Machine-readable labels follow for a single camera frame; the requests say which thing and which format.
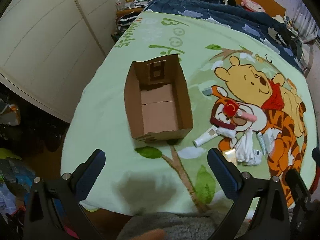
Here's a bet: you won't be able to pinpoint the white cotton glove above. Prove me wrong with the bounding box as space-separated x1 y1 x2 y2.
235 128 263 166

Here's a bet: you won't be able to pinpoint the white cream tube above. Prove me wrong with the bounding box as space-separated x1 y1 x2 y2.
193 125 218 147

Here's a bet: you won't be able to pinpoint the red cube box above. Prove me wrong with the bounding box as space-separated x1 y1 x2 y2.
223 99 239 118

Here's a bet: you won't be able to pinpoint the yellow small carton box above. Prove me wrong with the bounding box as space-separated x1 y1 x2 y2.
222 148 237 166

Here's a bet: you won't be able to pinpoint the clear cotton pad bag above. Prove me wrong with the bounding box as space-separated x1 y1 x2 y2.
263 128 275 154

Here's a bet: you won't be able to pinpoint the grey hand cream tube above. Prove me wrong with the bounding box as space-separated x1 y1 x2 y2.
256 132 267 155

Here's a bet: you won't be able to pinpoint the pink hair comb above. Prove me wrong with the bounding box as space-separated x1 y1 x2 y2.
236 109 257 122

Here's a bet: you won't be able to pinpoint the green Winnie Pooh blanket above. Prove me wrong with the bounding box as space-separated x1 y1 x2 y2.
61 12 317 215

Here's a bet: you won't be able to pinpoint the small blue-grey block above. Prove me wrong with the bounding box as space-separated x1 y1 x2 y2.
202 87 213 96

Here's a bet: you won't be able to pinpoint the brown cardboard box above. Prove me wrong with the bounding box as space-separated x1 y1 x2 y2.
124 54 193 142

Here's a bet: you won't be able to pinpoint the navy patterned duvet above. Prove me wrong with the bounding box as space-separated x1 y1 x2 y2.
145 0 303 72

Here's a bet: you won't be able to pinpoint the cream wardrobe doors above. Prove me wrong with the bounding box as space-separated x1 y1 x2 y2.
1 0 117 122

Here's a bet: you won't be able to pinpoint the pink plush toy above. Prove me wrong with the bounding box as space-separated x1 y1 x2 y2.
240 0 265 12

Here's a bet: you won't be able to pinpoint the black white knitted cloth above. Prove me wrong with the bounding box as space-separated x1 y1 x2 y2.
117 12 140 27

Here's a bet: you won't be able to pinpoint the wooden bedside table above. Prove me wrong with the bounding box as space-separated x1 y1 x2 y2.
116 8 144 18

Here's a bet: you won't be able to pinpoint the clear plastic bottle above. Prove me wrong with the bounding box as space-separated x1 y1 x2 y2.
115 0 123 11

